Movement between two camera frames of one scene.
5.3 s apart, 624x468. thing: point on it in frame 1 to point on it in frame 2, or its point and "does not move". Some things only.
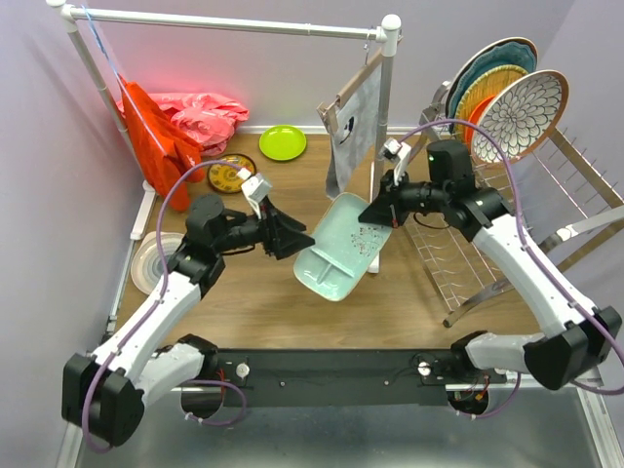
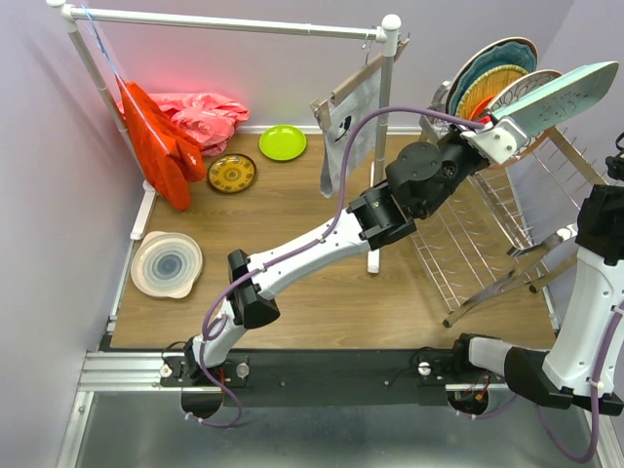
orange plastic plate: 471,130 does not move
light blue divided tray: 343,251 to 563,103
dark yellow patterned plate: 224,176 does not move
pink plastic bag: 208,118 does not move
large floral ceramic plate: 533,105 to 520,40
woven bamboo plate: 487,85 does not move
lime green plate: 283,142 does not move
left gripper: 284,234 to 453,136
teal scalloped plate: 514,54 does not move
